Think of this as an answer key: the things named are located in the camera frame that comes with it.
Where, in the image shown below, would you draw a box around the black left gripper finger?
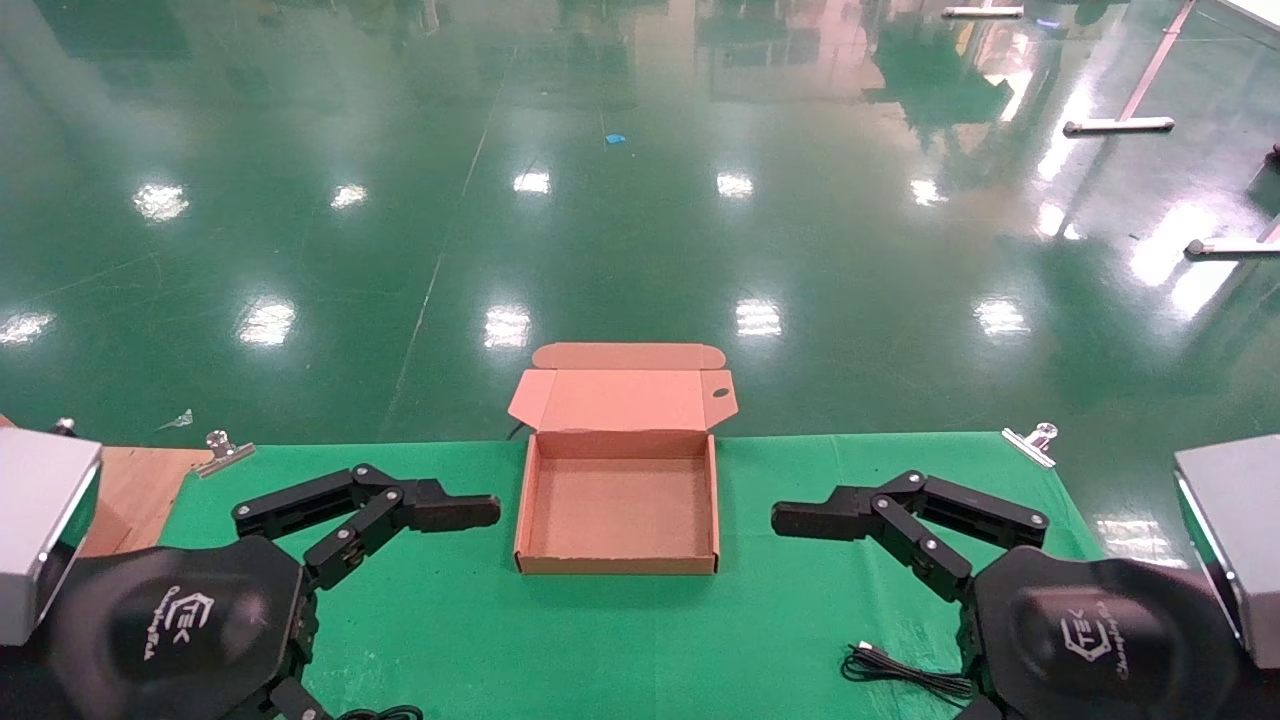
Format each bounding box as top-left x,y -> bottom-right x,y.
233,464 -> 501,591

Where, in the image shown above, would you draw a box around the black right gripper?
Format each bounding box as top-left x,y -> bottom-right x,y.
955,545 -> 1251,720

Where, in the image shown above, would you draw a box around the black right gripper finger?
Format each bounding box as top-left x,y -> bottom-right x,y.
772,470 -> 1049,601

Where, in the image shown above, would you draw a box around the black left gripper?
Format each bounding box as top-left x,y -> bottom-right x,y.
45,535 -> 331,720

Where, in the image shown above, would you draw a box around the black USB cable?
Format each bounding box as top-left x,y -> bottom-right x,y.
840,642 -> 976,701

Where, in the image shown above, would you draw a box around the open brown cardboard box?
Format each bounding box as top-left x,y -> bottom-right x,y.
507,342 -> 739,576

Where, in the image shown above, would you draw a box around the green table cloth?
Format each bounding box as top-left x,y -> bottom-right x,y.
160,432 -> 1106,720

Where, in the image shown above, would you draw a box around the silver metal binder clip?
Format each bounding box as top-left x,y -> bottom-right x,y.
193,430 -> 256,479
1002,422 -> 1059,469

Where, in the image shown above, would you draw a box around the white metal stand with pole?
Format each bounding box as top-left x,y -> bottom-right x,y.
1063,0 -> 1198,137

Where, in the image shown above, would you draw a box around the white metal stand foot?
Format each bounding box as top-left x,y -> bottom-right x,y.
1185,215 -> 1280,260

